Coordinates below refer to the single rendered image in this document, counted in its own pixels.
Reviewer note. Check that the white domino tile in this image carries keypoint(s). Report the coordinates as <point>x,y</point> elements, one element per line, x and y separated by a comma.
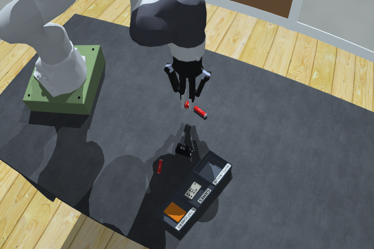
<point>194,188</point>

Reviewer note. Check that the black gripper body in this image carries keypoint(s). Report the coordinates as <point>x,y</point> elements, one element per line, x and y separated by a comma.
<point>194,66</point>

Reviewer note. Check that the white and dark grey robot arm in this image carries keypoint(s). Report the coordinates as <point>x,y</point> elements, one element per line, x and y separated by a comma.
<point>60,67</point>

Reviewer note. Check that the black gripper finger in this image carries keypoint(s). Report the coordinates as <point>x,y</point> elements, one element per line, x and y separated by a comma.
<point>177,87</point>
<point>196,92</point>

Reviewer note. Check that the dark grey three-compartment bin rack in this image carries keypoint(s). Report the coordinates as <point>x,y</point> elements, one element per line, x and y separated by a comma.
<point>209,173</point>

